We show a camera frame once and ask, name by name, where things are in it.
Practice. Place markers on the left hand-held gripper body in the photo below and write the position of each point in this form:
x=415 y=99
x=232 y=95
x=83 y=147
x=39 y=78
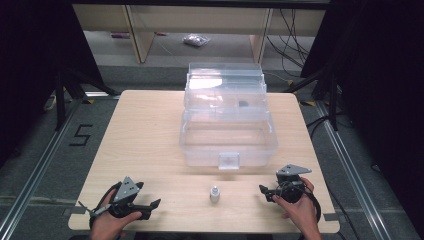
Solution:
x=125 y=191

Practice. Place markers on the beige wooden desk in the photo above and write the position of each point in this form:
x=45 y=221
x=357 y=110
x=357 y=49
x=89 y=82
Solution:
x=143 y=40

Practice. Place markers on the person's right hand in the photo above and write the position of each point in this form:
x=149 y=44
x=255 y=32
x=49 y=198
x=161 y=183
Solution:
x=304 y=213

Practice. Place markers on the grey tape piece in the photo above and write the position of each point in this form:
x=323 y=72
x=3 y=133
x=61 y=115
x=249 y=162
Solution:
x=78 y=210
x=330 y=217

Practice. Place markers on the aluminium floor rail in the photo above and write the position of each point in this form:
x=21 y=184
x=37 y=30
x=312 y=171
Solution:
x=33 y=180
x=353 y=180

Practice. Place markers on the yellow black tape piece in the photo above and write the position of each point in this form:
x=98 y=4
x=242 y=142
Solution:
x=88 y=101
x=308 y=103

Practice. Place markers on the person's left hand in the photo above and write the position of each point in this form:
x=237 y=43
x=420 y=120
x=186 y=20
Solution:
x=106 y=226

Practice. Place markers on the black curtain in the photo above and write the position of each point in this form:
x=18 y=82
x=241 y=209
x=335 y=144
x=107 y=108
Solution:
x=383 y=83
x=30 y=66

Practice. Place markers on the black metal stand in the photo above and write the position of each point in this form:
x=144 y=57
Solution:
x=333 y=103
x=60 y=100

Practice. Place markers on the clear plastic storage box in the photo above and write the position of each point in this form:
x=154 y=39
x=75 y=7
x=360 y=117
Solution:
x=228 y=133

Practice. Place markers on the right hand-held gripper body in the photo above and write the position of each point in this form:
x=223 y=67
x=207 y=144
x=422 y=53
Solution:
x=290 y=190

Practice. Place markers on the clear plastic bag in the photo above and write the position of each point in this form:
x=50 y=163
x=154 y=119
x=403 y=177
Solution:
x=196 y=40

